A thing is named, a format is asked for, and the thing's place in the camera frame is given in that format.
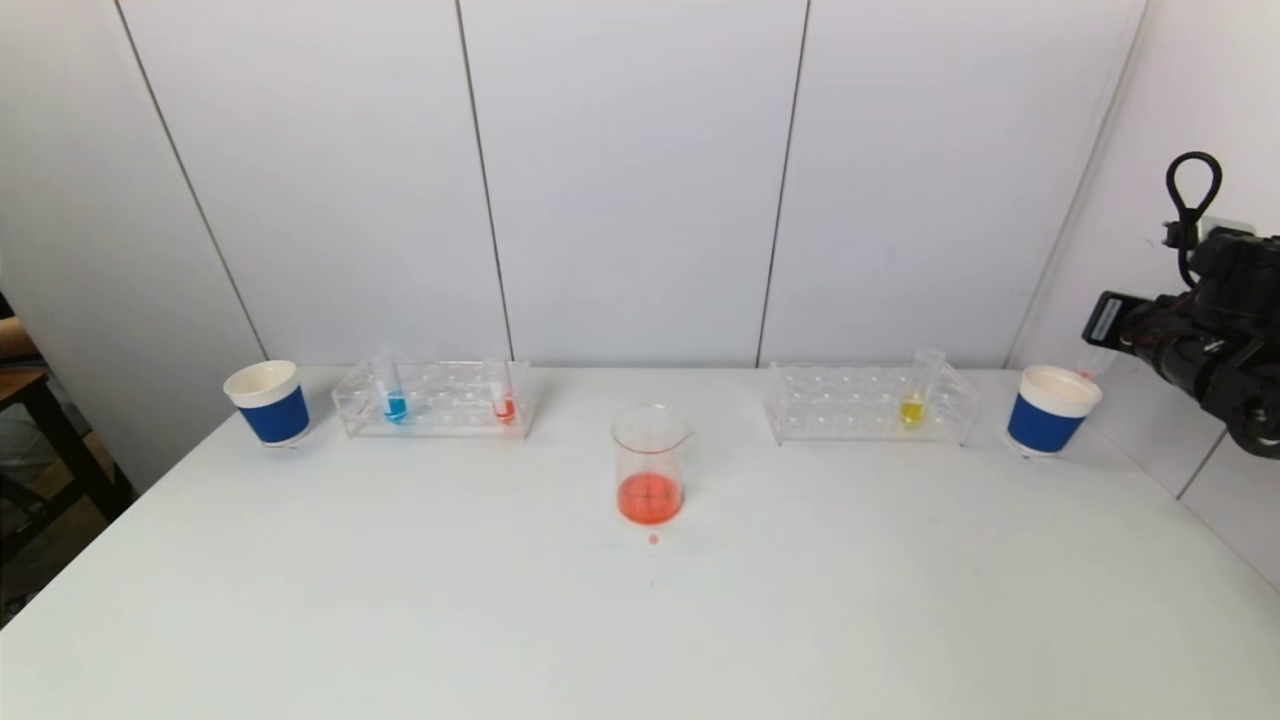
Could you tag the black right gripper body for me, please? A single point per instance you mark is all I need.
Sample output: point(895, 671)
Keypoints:
point(1103, 320)

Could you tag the red pigment test tube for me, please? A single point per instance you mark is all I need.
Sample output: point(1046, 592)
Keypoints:
point(1095, 362)
point(504, 407)

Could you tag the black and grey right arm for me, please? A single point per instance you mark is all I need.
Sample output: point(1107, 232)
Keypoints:
point(1235, 350)

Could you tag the yellow pigment test tube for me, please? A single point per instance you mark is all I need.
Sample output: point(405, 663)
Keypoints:
point(911, 410)

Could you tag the clear acrylic test tube rack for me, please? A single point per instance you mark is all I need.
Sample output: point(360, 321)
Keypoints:
point(440, 410)
point(850, 410)

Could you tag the clear glass beaker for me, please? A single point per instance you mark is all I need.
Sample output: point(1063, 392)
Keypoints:
point(650, 490)

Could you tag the blue pigment test tube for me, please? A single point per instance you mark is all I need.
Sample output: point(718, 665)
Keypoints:
point(396, 405)

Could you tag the blue and white paper cup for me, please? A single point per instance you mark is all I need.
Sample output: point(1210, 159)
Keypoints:
point(272, 410)
point(1045, 420)

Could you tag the dark side table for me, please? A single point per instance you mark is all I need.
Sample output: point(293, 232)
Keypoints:
point(12, 385)

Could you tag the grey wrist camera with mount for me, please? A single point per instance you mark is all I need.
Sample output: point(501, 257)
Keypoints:
point(1225, 228)

